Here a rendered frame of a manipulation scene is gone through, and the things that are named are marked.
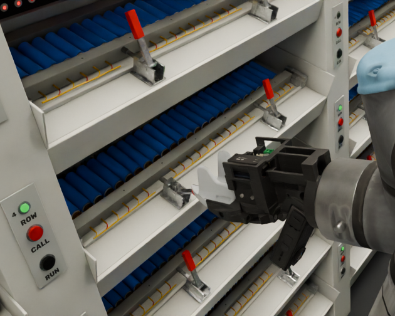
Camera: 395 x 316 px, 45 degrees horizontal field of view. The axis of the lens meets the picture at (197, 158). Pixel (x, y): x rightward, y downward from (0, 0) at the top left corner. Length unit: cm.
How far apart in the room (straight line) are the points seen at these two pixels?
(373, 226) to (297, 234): 13
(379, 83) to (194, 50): 38
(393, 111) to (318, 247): 87
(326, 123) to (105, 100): 57
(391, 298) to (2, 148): 37
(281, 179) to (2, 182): 29
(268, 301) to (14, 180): 70
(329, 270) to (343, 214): 81
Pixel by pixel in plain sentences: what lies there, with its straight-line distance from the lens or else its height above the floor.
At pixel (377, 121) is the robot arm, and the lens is 39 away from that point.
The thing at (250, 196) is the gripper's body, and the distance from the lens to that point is 57.
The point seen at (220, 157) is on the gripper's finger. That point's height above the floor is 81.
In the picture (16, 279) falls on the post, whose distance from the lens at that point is 57.
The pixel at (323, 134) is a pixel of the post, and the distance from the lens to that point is 106.
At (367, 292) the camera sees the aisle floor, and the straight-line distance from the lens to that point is 157.
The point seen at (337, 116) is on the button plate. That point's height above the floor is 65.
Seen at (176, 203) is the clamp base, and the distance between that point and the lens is 72.
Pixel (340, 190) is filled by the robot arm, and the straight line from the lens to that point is 49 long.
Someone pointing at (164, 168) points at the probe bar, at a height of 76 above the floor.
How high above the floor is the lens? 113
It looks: 30 degrees down
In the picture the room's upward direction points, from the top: 11 degrees counter-clockwise
